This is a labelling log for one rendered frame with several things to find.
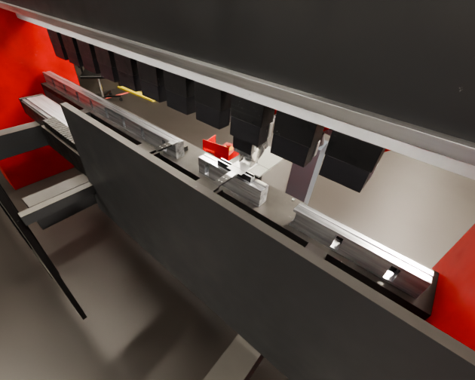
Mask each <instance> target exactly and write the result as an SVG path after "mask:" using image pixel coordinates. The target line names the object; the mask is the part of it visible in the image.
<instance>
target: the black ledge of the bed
mask: <svg viewBox="0 0 475 380"><path fill-rule="evenodd" d="M41 86H42V88H43V89H45V90H46V91H48V92H50V93H52V94H53V95H54V96H56V97H58V98H60V99H61V100H63V101H64V102H66V103H68V104H70V105H72V106H74V107H75V108H77V109H79V110H81V109H86V110H88V111H89V112H90V114H91V117H92V118H93V119H95V120H97V121H98V122H99V123H101V124H103V125H105V126H107V127H108V128H110V129H111V130H113V131H115V132H116V133H118V134H120V135H121V136H123V137H124V138H126V139H128V140H130V141H131V142H132V143H134V144H136V145H139V144H141V143H145V144H147V145H148V146H151V147H152V148H155V147H154V146H153V145H151V144H150V143H148V142H146V141H145V140H143V139H141V138H139V137H138V136H136V135H134V134H132V133H131V132H129V131H127V130H125V129H124V128H123V127H120V126H118V125H117V124H115V123H114V122H112V121H110V120H109V119H107V118H104V117H103V116H102V115H100V114H98V113H96V112H95V111H93V110H91V109H89V108H88V107H86V106H84V105H82V104H81V103H79V102H77V101H76V100H74V99H73V98H71V97H68V96H67V95H65V94H64V93H62V92H60V91H58V90H57V89H55V88H54V87H51V86H50V85H49V84H47V82H44V83H41ZM95 95H96V94H95ZM97 96H98V95H97ZM99 97H100V96H99ZM101 98H102V97H101ZM103 99H104V98H103ZM105 100H106V99H105ZM107 101H108V100H107ZM109 102H110V101H109ZM112 104H114V103H112ZM114 105H115V104H114ZM116 106H117V105H116ZM118 107H120V106H118ZM120 108H121V107H120ZM122 109H123V108H122ZM124 110H126V109H124ZM126 111H127V110H126ZM128 112H129V111H128ZM130 113H131V112H130ZM131 114H133V113H131ZM133 115H134V114H133ZM136 116H137V115H136ZM137 117H139V116H137ZM139 118H140V117H139ZM142 119H143V118H142ZM143 120H144V121H147V120H145V119H143ZM147 122H148V121H147ZM149 123H150V122H149ZM150 124H152V123H150ZM153 125H154V124H153ZM155 126H156V125H155ZM156 127H158V126H156ZM159 128H160V127H159ZM160 129H162V128H160ZM162 130H164V129H162ZM164 131H166V130H164ZM166 132H167V131H166ZM168 133H169V132H168ZM170 134H171V133H170ZM172 135H173V134H172ZM174 136H175V135H174ZM175 137H177V136H175ZM177 138H179V137H177ZM179 139H181V138H179ZM181 140H183V139H181ZM183 141H184V144H186V145H187V146H188V150H187V151H185V155H184V156H182V157H181V158H178V159H175V158H173V157H172V156H170V155H168V154H167V153H165V152H163V151H160V156H161V160H162V161H164V162H165V163H167V164H169V165H170V166H172V167H174V168H176V169H177V170H178V171H180V172H182V173H184V174H185V175H186V176H189V177H190V178H192V179H193V180H195V181H196V180H198V179H200V178H201V177H203V178H205V179H206V180H208V181H210V182H214V181H213V180H211V179H209V178H208V177H206V176H205V175H203V174H201V173H199V166H198V157H200V156H202V155H204V154H205V153H208V152H205V151H204V150H202V149H200V148H198V147H197V146H194V145H192V144H191V143H189V142H186V141H185V140H183ZM208 154H209V155H211V154H210V153H208ZM212 156H213V157H215V158H218V157H216V156H214V155H212ZM218 159H219V158H218ZM220 160H221V159H220ZM259 180H260V179H259ZM260 181H261V180H260ZM262 182H263V181H262ZM265 183H266V182H265ZM266 184H267V185H268V193H267V198H266V201H265V202H264V203H263V204H262V205H261V206H259V207H257V206H256V205H255V204H252V203H250V202H249V201H247V200H246V199H244V198H242V197H241V196H239V195H237V194H235V193H234V192H232V191H230V190H228V189H227V188H225V187H223V186H222V185H221V186H220V188H221V189H222V190H223V193H222V197H223V198H224V199H226V200H227V201H230V202H231V203H233V204H234V205H236V206H238V207H240V208H241V209H242V210H244V211H246V212H248V213H249V214H251V215H252V216H255V217H256V218H257V219H259V220H261V221H262V222H264V223H265V224H267V225H269V226H271V227H272V228H274V229H275V230H277V231H279V232H280V233H282V234H284V235H286V236H287V237H288V238H290V239H292V240H293V241H295V242H296V243H298V244H300V245H302V246H303V247H306V246H307V244H308V243H309V242H310V243H312V244H313V245H315V246H316V247H319V248H320V249H322V250H323V251H325V252H327V255H326V258H325V260H326V261H328V262H330V263H331V264H333V265H334V266H336V267H337V268H340V269H341V270H343V271H344V272H346V273H348V274H349V275H351V276H352V277H354V278H356V279H358V280H359V281H361V282H362V283H364V284H366V285H367V286H368V287H371V288H372V289H374V290H375V291H377V292H379V293H381V294H382V295H383V296H385V297H387V298H389V299H390V300H392V301H393V302H396V303H397V304H398V305H400V306H402V307H403V308H405V309H406V310H408V311H410V312H412V313H413V314H415V315H416V316H418V317H420V318H421V319H423V320H427V319H428V318H429V317H430V316H431V312H432V308H433V304H434V297H435V292H436V288H437V281H438V277H439V273H438V272H437V271H435V270H433V269H431V268H429V267H427V266H425V265H423V264H421V263H419V262H417V261H415V260H414V259H411V258H409V257H408V256H405V255H403V254H402V253H400V252H398V251H396V250H394V249H392V248H390V247H388V246H386V245H384V244H383V243H381V242H379V241H377V240H375V239H373V238H371V237H369V236H367V235H365V234H364V233H362V232H360V231H358V230H356V229H354V228H352V227H350V226H348V225H346V224H344V223H343V222H340V221H338V220H337V219H334V218H332V217H331V216H329V215H327V214H325V213H323V212H321V211H319V210H317V209H315V208H313V207H311V206H310V205H308V204H306V203H304V202H302V201H300V200H298V199H296V198H294V197H293V196H291V195H288V194H287V193H285V192H282V191H281V190H279V189H277V188H275V187H274V186H272V185H269V184H268V183H266ZM292 198H294V199H295V200H294V201H292ZM300 202H302V203H303V204H306V205H307V206H309V207H311V208H313V209H315V210H317V211H319V212H321V213H322V214H324V215H326V216H328V217H330V218H332V219H334V220H336V221H338V222H340V223H341V224H343V225H346V226H347V227H349V228H352V229H354V230H355V231H357V232H359V233H361V234H363V235H365V236H367V237H368V238H371V239H372V240H374V241H376V242H378V243H380V244H382V245H384V246H386V247H387V248H389V249H391V250H393V251H395V252H397V253H399V254H401V255H403V256H405V257H406V258H408V259H411V260H412V261H414V262H417V263H418V264H419V265H422V266H424V267H425V268H428V269H430V270H432V271H433V272H434V276H433V280H432V284H431V285H430V286H429V287H428V288H427V289H426V290H425V291H424V292H423V293H422V294H421V295H420V296H419V297H418V298H417V299H415V298H414V297H412V296H410V295H409V294H407V293H405V292H403V291H402V290H400V289H398V288H396V287H395V286H393V285H391V284H390V283H388V282H387V281H385V280H382V279H381V278H380V277H378V276H376V275H374V274H373V273H371V272H369V271H367V270H366V269H364V268H362V267H360V266H359V265H357V264H355V263H354V262H352V261H351V260H349V259H346V258H345V257H344V256H342V255H340V254H338V253H337V252H335V251H333V250H331V249H330V248H328V247H326V246H324V245H322V244H321V243H319V242H318V241H316V240H314V239H313V238H311V237H309V236H307V235H306V234H304V233H302V232H300V231H299V230H297V229H295V228H294V227H292V226H291V225H290V222H291V221H292V220H293V219H294V218H295V216H296V213H295V212H293V210H294V208H295V207H296V206H297V205H298V204H299V203H300Z"/></svg>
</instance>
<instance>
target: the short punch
mask: <svg viewBox="0 0 475 380"><path fill-rule="evenodd" d="M254 147H255V146H254V145H252V144H250V143H248V142H245V141H243V140H242V139H238V138H237V137H235V136H233V148H234V151H235V152H238V153H240V154H242V155H244V156H246V157H248V158H250V159H252V156H253V153H254Z"/></svg>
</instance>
